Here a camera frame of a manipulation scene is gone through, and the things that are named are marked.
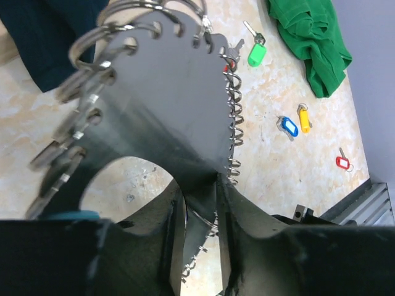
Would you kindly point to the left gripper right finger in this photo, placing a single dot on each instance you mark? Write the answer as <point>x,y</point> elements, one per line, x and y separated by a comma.
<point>262,255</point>

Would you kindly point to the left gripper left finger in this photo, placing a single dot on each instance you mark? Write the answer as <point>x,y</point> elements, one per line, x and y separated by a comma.
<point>142,255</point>

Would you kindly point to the key with blue tag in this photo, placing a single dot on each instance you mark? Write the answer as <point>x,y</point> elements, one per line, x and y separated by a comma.
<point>287,126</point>

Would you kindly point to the small red tag key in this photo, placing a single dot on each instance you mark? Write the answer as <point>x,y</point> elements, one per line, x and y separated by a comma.
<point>343,162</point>

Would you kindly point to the key with yellow tag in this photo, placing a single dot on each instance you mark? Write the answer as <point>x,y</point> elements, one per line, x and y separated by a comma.
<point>304,119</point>

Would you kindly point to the key with green tag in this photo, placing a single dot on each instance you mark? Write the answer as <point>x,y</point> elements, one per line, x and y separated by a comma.
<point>258,50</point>

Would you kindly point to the key with red tag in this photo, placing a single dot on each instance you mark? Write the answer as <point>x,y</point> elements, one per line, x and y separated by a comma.
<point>234,52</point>

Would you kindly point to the navy tank top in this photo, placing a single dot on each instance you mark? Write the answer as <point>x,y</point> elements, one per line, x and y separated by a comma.
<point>44,31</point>

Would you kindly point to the green cloth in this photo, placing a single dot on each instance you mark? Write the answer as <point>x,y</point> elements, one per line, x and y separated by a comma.
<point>311,31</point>

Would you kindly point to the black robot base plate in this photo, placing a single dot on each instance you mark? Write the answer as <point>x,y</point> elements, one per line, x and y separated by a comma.
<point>368,205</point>

